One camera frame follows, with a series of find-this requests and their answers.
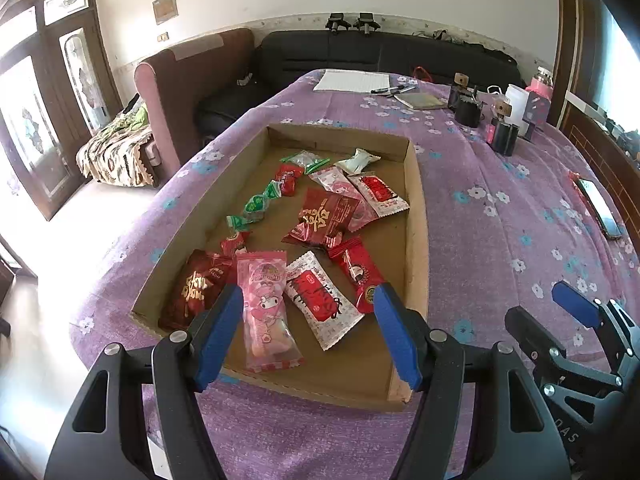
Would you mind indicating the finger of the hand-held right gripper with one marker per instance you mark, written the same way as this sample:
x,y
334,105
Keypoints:
x,y
530,332
575,302

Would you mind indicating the small red item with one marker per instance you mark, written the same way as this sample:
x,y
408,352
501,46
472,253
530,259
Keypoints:
x,y
490,133

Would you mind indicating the red bag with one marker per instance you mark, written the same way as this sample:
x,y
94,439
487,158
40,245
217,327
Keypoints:
x,y
422,72

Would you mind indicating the brown patterned blanket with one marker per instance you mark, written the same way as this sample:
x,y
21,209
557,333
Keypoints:
x,y
115,152

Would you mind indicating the maroon armchair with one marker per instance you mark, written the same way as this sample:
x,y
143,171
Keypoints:
x,y
190,85

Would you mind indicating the small red candy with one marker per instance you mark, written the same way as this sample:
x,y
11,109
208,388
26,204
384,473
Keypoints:
x,y
235,243
289,180

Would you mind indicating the wooden glass door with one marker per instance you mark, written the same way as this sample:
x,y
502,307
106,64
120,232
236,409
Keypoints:
x,y
97,60

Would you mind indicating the shallow cardboard box tray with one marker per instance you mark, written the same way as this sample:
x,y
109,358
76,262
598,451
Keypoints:
x,y
392,232

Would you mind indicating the clear green-edged snack packet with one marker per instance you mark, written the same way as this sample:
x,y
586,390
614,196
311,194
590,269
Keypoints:
x,y
302,160

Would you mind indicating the dark cloth on sofa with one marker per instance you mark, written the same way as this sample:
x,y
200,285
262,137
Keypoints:
x,y
465,45

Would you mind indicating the red packet with gold characters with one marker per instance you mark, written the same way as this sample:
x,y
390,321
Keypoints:
x,y
322,215

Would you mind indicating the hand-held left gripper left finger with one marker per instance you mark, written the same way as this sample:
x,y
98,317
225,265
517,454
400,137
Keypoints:
x,y
220,335

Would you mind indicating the white item on sofa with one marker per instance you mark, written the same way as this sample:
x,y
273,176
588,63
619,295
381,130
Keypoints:
x,y
244,80

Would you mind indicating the window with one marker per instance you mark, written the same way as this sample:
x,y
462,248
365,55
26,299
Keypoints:
x,y
625,60

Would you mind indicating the red packet with figure print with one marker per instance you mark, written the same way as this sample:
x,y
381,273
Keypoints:
x,y
360,272

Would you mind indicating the white plastic container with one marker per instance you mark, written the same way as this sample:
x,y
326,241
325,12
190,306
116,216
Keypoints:
x,y
519,110

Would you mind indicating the black marker pen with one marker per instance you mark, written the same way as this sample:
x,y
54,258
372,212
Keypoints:
x,y
387,91

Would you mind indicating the pink cartoon snack packet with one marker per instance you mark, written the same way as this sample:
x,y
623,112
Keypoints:
x,y
267,305
330,180

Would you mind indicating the green twist candy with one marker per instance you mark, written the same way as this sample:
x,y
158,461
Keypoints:
x,y
254,206
272,190

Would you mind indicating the pink water bottle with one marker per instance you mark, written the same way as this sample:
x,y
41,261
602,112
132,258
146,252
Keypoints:
x,y
541,82

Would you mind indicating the black sofa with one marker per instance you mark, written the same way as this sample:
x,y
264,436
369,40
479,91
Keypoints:
x,y
300,55

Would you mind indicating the wall plaque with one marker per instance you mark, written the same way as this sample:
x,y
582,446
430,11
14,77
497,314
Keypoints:
x,y
165,8

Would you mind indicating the dark red packet gold lettering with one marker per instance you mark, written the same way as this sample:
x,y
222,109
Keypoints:
x,y
197,287

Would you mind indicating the olive notebook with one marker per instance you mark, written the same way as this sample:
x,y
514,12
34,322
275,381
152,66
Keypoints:
x,y
420,101

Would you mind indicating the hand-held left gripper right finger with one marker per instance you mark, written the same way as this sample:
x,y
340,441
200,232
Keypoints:
x,y
397,335

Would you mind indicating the white packet with red label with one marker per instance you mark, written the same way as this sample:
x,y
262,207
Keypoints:
x,y
320,300
380,192

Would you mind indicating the black smartphone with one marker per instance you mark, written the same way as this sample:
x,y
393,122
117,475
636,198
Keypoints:
x,y
600,207

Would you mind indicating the black clamp device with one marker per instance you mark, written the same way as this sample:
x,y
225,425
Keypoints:
x,y
337,22
366,22

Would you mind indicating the white paper sheet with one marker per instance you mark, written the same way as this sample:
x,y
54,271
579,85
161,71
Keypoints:
x,y
352,81

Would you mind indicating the black box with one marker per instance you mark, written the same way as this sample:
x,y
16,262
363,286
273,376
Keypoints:
x,y
506,139

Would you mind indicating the wooden headboard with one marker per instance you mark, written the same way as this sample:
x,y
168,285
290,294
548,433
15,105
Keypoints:
x,y
600,160

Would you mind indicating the plain white snack packet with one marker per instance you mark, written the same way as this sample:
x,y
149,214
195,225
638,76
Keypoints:
x,y
357,161

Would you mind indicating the black cylinder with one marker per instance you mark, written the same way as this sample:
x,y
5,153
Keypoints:
x,y
466,110

